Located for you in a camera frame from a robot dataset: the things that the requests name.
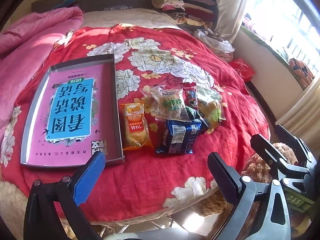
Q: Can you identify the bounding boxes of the orange rice cracker packet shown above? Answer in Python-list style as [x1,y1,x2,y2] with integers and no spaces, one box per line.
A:
[120,101,152,151]

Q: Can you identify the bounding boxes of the blue cookie packet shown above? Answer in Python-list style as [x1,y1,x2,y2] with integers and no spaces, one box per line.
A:
[156,119,202,154]

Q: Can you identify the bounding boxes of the black crinkled snack packet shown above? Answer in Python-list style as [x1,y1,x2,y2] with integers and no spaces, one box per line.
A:
[185,106,209,134]

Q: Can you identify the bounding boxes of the green milk pastry packet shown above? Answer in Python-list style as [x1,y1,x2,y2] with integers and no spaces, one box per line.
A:
[196,86,226,129]

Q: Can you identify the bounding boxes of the red panda snack packet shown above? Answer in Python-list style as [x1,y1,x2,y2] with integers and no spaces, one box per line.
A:
[182,82,199,110]

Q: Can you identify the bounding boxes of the clear brown cake packet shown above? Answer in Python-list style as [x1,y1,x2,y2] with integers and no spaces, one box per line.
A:
[142,85,190,122]

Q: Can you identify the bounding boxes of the grey tray pink printed bottom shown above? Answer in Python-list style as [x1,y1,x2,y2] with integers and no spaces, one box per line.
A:
[20,54,124,168]

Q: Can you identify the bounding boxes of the red floral quilt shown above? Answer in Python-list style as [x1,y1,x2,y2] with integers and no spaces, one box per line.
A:
[1,24,270,223]

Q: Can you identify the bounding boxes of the orange patterned cushion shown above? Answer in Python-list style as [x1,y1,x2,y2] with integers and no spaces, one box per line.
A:
[289,58,315,89]

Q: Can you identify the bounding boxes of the red plastic bag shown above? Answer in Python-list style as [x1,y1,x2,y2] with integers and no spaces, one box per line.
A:
[229,58,255,82]

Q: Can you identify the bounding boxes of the floral basket with white bag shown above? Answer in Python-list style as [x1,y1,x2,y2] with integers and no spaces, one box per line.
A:
[193,29,235,63]

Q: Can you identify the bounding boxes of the pink folded blanket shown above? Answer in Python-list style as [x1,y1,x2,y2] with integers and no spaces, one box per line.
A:
[1,7,84,138]

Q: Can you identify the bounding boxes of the beige bed sheet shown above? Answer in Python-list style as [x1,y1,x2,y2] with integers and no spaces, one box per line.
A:
[81,8,180,29]

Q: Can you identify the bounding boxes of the stack of folded clothes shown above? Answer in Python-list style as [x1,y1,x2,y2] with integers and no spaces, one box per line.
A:
[151,0,219,32]

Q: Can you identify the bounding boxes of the blue patterned pillow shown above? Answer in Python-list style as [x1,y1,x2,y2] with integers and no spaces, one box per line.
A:
[51,0,79,10]

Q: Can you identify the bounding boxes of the cream curtain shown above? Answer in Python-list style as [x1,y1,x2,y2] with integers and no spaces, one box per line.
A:
[214,0,247,43]

